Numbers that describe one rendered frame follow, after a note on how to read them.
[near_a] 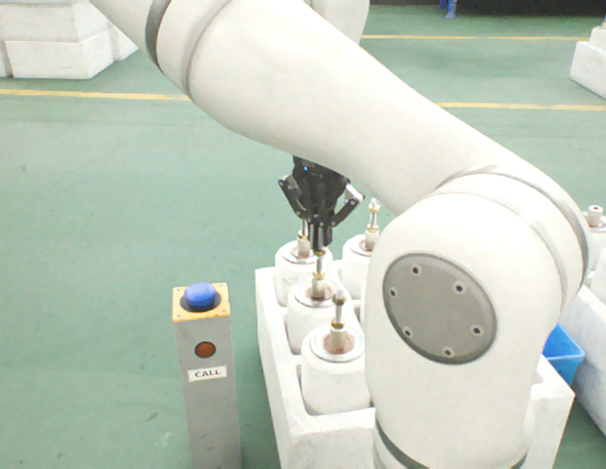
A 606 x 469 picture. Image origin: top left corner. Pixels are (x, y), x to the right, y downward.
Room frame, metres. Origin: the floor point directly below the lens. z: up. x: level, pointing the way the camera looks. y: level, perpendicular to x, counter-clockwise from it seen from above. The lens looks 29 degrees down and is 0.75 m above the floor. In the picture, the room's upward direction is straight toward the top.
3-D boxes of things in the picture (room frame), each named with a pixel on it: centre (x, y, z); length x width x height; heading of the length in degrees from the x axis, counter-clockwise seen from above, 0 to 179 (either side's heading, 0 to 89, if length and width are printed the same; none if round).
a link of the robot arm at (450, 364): (0.25, -0.09, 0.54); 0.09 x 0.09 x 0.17; 51
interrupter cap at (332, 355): (0.58, -0.05, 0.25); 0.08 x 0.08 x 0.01
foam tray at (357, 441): (0.72, -0.14, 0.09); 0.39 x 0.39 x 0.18; 11
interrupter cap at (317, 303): (0.70, -0.02, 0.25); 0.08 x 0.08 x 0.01
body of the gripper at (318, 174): (0.70, -0.02, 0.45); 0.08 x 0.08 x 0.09
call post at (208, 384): (0.59, 0.13, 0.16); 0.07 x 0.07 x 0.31; 11
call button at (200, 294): (0.59, 0.13, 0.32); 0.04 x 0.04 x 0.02
